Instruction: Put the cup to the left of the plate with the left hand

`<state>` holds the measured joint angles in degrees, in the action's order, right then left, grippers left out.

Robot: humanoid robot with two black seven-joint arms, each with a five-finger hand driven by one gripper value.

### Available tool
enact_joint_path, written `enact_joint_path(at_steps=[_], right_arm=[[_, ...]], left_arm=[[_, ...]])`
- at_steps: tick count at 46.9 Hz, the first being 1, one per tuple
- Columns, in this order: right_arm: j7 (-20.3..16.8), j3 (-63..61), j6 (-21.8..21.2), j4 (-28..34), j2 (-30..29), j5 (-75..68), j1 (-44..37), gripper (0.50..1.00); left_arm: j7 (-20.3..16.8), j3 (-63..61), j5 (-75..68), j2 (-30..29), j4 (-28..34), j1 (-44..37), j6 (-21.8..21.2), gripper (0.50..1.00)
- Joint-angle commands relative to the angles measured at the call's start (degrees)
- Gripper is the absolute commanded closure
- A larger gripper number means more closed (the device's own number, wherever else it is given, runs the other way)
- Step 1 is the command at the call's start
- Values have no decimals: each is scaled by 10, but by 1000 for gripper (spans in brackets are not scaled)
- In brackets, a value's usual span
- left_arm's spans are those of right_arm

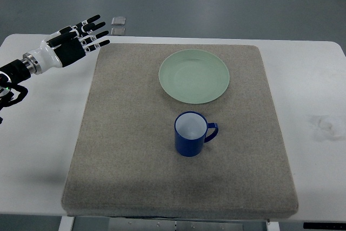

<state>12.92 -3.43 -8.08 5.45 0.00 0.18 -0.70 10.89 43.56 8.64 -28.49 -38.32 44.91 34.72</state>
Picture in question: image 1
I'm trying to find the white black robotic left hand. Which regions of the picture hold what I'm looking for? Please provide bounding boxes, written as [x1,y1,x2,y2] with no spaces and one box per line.
[22,15,110,75]

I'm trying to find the blue enamel mug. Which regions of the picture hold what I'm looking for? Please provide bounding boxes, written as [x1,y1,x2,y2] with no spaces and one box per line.
[174,111,219,157]

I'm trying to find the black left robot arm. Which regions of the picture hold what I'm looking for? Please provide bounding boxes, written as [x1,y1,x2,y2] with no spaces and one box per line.
[1,53,42,110]

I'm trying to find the lower metal floor plate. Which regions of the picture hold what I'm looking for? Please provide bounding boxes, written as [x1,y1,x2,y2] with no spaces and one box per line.
[110,27,125,36]

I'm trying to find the metal floor plate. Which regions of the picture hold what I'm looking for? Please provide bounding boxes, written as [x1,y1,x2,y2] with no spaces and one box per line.
[111,16,126,26]
[110,27,125,36]

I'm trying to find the upper metal floor plate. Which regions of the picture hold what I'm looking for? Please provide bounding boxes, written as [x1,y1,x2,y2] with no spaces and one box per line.
[111,16,126,26]

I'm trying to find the light green plate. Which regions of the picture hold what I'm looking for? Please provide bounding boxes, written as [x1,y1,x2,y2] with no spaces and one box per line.
[158,49,230,104]

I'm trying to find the beige felt mat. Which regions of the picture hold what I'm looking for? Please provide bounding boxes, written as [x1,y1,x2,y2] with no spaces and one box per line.
[61,44,298,220]

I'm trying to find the white metal table frame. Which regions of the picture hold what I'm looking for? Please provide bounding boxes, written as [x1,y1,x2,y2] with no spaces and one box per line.
[58,216,281,230]

